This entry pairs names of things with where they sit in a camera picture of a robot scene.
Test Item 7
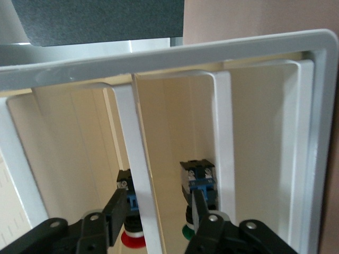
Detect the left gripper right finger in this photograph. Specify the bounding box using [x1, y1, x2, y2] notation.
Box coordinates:
[184, 188, 299, 254]

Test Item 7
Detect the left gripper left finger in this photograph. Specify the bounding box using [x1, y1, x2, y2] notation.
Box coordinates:
[0, 187, 128, 254]

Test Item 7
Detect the red capped push button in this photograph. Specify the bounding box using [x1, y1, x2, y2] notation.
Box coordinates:
[115, 168, 148, 250]

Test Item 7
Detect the green capped push button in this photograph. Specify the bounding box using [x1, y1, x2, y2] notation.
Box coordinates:
[179, 157, 226, 243]

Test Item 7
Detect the white drawer cabinet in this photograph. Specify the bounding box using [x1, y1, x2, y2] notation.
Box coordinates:
[0, 28, 339, 254]

